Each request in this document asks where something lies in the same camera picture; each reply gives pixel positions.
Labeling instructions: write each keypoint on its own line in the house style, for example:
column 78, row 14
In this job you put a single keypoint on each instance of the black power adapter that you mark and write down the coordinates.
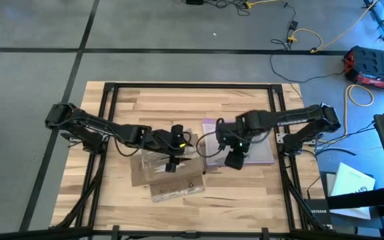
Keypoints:
column 293, row 24

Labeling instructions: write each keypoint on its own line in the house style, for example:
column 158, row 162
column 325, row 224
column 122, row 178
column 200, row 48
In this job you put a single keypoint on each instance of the white booklet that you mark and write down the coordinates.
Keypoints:
column 350, row 183

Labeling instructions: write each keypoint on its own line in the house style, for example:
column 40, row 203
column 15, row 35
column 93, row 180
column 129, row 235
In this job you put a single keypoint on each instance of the grey metal mounting plate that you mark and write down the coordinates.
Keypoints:
column 280, row 138

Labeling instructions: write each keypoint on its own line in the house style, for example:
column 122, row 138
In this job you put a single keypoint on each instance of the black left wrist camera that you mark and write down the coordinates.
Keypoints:
column 177, row 130

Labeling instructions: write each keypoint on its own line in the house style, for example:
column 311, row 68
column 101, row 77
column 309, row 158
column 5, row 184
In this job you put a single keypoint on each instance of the black Netgear router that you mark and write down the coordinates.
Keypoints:
column 318, row 211

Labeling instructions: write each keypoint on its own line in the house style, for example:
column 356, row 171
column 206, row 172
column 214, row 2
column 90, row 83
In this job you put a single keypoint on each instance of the white mesh pouch purple trim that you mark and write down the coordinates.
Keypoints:
column 262, row 153

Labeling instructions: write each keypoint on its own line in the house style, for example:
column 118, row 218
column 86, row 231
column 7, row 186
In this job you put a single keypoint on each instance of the black power strip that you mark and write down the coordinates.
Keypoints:
column 194, row 1

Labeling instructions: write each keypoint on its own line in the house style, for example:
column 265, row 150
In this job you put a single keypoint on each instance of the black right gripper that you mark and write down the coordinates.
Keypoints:
column 233, row 133

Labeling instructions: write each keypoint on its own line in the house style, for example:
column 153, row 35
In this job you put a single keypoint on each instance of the brown Sephora cardboard box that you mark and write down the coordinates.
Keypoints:
column 165, row 173

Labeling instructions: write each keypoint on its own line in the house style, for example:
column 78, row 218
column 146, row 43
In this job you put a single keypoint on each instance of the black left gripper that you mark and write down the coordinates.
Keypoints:
column 162, row 141

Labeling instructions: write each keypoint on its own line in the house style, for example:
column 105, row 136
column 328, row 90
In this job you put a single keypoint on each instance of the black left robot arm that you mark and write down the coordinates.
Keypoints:
column 88, row 125

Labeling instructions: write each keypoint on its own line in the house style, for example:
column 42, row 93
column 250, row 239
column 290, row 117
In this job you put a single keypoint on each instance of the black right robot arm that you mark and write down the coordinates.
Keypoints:
column 295, row 115

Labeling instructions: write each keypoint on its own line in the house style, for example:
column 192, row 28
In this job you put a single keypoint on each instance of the red black toolbox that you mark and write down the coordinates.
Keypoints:
column 375, row 65

